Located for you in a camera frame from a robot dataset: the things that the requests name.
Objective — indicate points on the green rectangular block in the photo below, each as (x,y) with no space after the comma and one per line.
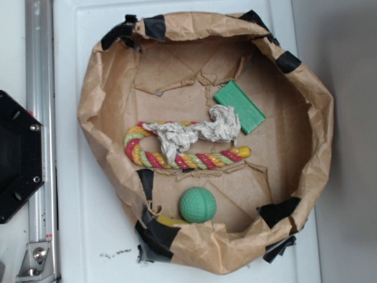
(249,115)

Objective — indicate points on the brown paper bag bin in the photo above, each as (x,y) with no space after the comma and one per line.
(168,68)

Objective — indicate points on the crumpled white cloth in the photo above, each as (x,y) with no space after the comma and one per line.
(176,139)

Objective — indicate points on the green dimpled ball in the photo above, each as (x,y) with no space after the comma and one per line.
(198,205)

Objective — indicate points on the yellow object under bag edge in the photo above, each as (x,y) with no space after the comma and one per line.
(165,220)

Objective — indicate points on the multicolour rope toy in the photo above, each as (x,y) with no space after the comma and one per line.
(203,161)

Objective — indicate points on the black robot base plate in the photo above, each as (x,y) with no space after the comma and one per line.
(22,171)

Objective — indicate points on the metal corner bracket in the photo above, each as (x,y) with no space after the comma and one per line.
(37,263)

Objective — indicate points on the aluminium extrusion rail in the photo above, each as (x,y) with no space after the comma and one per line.
(43,215)

